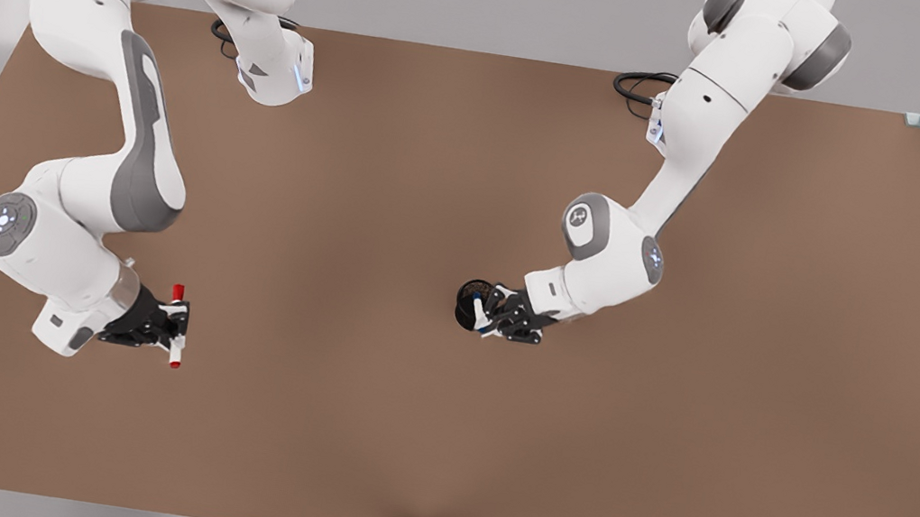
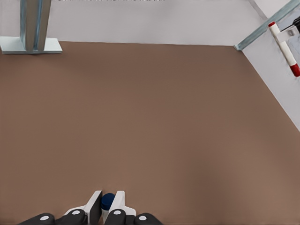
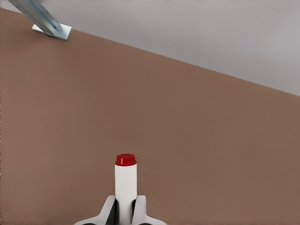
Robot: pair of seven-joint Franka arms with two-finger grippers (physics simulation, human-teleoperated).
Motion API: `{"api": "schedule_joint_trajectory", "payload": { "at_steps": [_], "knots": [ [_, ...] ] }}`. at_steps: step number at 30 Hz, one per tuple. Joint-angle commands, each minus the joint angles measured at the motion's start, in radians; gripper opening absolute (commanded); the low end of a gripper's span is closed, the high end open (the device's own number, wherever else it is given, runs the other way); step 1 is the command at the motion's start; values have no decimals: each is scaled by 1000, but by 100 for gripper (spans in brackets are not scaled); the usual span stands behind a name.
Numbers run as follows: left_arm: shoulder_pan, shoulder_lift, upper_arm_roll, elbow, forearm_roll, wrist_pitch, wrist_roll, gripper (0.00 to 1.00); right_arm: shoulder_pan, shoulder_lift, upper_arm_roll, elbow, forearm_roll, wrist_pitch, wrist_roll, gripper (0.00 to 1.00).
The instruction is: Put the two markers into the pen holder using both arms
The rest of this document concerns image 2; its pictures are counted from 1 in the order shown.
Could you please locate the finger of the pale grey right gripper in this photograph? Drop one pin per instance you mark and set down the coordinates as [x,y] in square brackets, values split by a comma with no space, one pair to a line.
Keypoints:
[284,36]

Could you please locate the white marker with red ends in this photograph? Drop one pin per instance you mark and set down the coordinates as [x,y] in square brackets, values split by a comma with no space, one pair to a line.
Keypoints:
[286,50]

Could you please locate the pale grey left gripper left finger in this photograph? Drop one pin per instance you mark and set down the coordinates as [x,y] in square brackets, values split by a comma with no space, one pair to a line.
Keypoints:
[95,202]

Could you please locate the silver frame post with foot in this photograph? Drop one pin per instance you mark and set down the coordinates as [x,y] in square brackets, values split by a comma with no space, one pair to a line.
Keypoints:
[35,25]

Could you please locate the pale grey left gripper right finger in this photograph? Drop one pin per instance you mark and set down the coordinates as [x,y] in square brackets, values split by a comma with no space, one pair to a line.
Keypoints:
[120,201]

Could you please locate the silver frame beam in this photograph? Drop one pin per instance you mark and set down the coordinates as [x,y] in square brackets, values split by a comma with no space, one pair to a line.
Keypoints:
[259,30]

